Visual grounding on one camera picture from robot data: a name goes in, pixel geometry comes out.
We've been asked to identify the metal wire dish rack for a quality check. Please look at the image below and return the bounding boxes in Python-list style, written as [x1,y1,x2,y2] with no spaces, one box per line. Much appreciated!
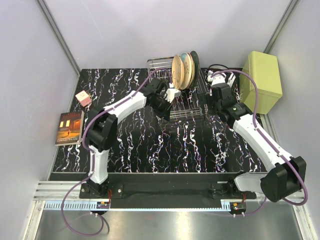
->
[146,56,209,122]

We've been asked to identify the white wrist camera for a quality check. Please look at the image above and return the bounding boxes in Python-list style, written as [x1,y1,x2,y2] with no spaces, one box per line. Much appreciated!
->
[165,83,181,103]
[207,70,228,87]

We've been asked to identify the blue glazed plate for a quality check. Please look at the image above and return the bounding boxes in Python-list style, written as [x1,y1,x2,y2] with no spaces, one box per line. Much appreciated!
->
[190,50,201,88]

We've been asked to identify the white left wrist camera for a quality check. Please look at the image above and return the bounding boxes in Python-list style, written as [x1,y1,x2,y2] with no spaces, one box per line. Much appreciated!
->
[165,83,181,103]

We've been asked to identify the beige leaf pattern plate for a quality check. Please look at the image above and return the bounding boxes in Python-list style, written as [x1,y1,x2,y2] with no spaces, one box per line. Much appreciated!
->
[187,52,196,88]

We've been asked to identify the white black headphones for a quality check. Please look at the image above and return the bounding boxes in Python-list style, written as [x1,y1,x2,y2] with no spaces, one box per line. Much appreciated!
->
[207,64,236,87]

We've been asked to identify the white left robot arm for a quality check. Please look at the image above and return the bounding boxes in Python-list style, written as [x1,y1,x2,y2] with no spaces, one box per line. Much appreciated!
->
[82,78,181,198]

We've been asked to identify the dark cover paperback book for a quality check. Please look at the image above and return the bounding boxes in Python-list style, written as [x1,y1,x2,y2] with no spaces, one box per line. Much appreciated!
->
[55,110,85,146]

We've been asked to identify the green rectangular box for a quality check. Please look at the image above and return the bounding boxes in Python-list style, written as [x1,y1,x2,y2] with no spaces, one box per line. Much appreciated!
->
[239,51,283,115]

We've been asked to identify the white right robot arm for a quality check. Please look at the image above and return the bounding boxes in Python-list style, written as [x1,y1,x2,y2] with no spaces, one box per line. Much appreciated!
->
[200,83,308,205]

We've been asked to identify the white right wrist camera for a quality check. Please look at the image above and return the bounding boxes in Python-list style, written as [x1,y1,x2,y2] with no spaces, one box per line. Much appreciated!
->
[207,70,228,87]

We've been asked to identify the yellow floral plate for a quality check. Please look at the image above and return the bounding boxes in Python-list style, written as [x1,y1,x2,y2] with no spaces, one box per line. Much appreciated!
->
[171,54,184,89]

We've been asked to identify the pink cube power adapter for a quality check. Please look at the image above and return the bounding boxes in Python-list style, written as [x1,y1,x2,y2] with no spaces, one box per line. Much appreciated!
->
[75,90,92,107]

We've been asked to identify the cream plate with sprig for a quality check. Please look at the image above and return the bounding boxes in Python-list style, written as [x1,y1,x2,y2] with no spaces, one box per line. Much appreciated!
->
[180,52,191,90]

